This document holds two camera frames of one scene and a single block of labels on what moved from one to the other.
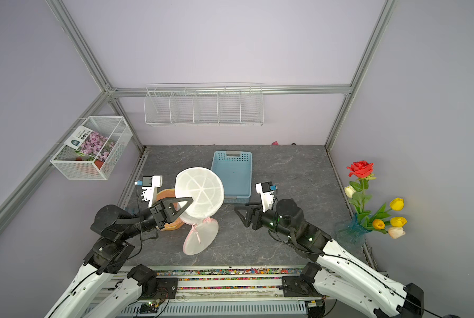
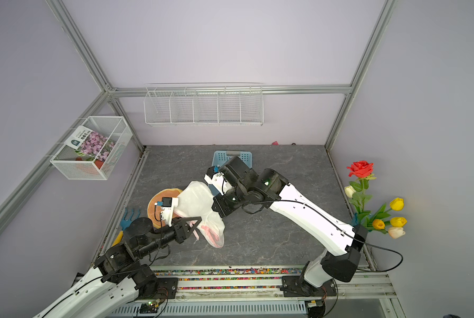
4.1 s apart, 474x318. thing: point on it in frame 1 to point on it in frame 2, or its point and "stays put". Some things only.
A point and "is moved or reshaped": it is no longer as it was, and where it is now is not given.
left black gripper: [159, 212] to [181, 230]
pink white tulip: [396, 232] stays put
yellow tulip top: [397, 204] stays put
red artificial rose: [361, 169] stays put
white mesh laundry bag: [204, 187] is moved or reshaped
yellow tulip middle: [398, 221] stays put
